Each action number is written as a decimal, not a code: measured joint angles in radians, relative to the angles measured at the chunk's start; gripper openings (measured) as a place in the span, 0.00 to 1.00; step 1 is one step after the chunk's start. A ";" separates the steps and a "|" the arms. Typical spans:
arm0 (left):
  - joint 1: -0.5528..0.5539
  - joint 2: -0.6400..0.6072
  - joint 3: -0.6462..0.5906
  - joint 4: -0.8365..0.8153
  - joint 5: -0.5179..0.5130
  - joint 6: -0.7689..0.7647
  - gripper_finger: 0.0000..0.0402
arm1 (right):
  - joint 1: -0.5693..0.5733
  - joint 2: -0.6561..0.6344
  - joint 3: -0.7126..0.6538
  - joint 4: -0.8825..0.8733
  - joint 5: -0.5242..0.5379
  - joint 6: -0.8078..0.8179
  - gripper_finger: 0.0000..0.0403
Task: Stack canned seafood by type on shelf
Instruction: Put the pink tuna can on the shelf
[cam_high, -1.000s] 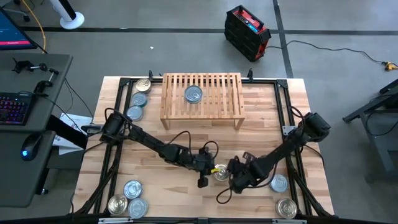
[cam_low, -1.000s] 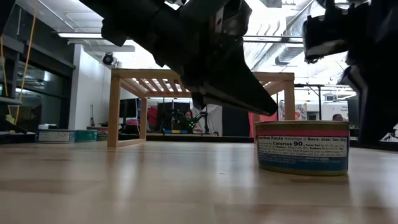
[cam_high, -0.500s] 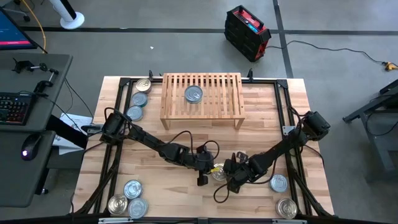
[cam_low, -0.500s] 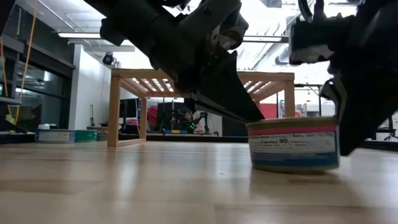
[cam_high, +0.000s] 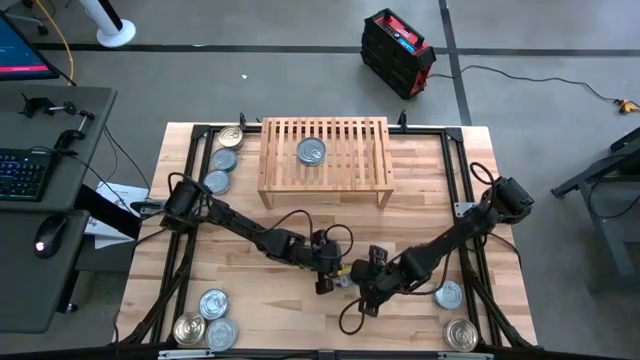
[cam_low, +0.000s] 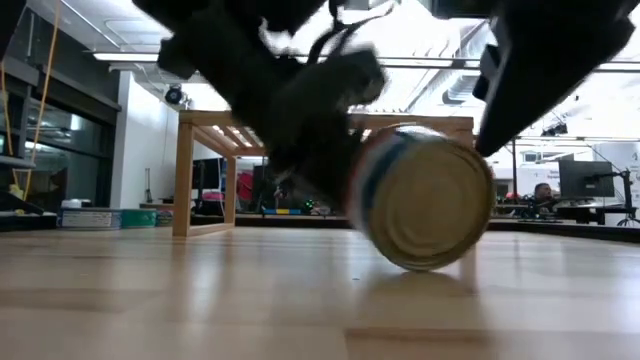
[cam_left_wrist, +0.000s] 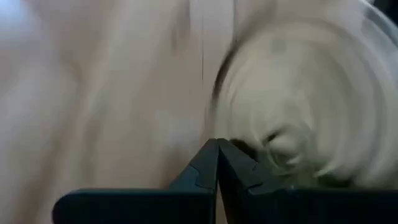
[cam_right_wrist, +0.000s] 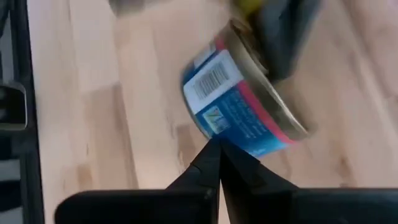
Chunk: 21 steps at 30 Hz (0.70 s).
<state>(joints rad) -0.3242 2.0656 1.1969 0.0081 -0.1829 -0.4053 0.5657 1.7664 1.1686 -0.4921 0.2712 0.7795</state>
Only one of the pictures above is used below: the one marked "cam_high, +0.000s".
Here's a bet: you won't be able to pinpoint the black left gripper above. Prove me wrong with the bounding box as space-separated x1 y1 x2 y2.
298 233 349 296

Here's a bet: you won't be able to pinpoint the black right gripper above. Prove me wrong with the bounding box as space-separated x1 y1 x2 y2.
349 254 419 318

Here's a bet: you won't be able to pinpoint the blue-labelled tin can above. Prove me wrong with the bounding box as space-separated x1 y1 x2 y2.
202 168 232 197
205 317 240 352
432 279 465 311

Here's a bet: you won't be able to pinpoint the teal-labelled tin can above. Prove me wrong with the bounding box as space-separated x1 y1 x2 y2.
209 147 239 174
198 288 231 321
296 136 328 168

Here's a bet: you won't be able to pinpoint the wooden slatted shelf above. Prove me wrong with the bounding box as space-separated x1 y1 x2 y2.
256 116 396 210

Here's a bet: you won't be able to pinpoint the white paper sheets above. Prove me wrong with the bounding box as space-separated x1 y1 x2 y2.
83 180 151 251

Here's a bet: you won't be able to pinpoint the black desk support bar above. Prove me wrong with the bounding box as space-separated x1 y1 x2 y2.
73 183 145 241

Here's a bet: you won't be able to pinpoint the red black equipment case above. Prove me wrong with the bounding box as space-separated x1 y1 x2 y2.
359 7 437 100

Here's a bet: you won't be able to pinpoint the black metal stand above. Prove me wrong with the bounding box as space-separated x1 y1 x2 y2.
549 127 640 294

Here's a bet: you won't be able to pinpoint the black computer mouse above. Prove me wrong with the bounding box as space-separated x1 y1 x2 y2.
33 214 70 260

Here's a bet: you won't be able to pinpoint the grey desk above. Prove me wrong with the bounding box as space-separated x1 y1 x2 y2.
0 84 119 335

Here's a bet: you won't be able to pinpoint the black desk clamp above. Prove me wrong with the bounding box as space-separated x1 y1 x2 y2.
53 109 96 151
19 92 79 120

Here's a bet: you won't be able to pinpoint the black backlit keyboard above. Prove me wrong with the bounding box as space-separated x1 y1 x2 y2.
0 147 56 203

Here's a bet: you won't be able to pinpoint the white stand base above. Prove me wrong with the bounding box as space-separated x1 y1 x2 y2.
77 0 137 49

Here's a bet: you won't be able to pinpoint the computer monitor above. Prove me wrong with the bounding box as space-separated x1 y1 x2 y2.
0 9 61 82

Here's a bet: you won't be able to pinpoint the right gripper cable loop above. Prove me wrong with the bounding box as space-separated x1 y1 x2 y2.
338 294 384 337

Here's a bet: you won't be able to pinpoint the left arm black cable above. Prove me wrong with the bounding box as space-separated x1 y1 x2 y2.
259 209 355 261

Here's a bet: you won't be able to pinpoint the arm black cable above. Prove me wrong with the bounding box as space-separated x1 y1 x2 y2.
468 160 497 201
259 209 355 261

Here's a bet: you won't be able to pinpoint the silver mounting bracket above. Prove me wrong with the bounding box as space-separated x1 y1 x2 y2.
158 349 215 360
437 351 495 360

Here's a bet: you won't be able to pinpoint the black metal table frame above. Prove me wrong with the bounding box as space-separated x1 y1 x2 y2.
117 110 536 360

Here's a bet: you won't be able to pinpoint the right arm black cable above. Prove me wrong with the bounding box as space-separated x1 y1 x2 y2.
468 160 497 201

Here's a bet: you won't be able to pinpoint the black floor power cable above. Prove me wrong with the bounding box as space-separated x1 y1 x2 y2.
428 63 621 106

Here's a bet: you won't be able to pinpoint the yellow cable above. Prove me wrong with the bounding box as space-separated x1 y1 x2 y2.
32 0 77 87

